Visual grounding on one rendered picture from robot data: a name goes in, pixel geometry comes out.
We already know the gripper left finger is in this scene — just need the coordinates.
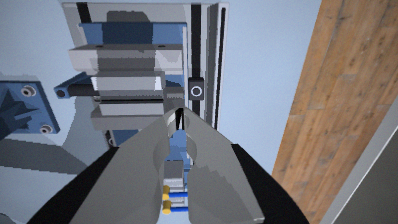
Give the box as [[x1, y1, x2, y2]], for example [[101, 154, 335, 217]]
[[26, 107, 181, 224]]

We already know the grey slotted metal block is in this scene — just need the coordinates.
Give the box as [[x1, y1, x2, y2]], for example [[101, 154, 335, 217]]
[[91, 71, 167, 115]]

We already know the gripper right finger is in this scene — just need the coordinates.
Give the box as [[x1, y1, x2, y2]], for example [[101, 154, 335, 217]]
[[181, 107, 310, 224]]

